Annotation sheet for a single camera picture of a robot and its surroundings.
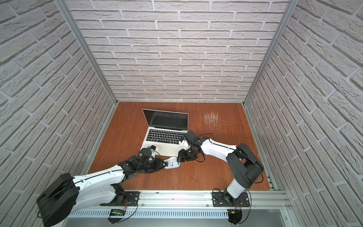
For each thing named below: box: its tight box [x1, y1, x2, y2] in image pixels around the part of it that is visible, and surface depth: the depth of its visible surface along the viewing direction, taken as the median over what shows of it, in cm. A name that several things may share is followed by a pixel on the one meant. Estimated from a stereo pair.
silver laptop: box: [139, 108, 189, 158], surface depth 102 cm
